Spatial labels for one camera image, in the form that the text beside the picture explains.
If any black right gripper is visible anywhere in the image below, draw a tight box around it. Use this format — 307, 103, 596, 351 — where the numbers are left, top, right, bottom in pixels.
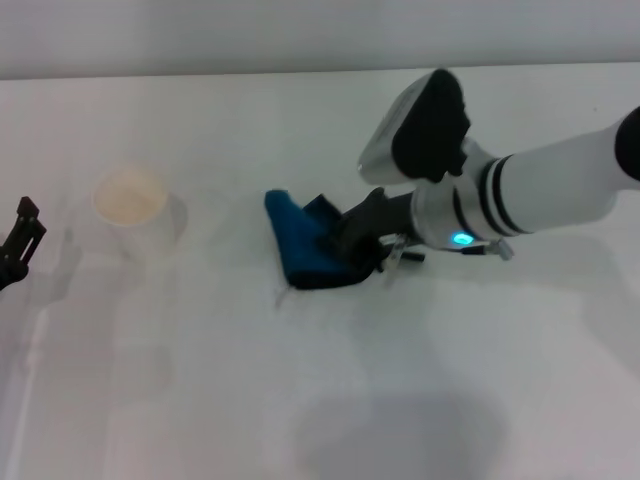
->
322, 188, 419, 275

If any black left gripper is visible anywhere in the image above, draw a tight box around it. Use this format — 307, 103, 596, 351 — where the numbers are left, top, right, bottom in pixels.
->
0, 197, 47, 292

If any blue rag with black trim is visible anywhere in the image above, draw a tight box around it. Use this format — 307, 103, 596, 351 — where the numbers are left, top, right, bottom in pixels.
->
263, 188, 427, 292

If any translucent white plastic cup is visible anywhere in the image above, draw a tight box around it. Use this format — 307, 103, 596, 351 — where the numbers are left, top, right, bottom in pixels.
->
92, 163, 189, 264

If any silver wrist bracket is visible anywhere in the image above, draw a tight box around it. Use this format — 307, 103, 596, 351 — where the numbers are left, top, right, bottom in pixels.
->
379, 233, 410, 287

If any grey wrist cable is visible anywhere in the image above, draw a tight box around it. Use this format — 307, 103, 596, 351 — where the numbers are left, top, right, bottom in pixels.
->
452, 237, 516, 262

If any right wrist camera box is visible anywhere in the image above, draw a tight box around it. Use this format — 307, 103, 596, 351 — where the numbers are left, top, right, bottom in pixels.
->
357, 68, 474, 185

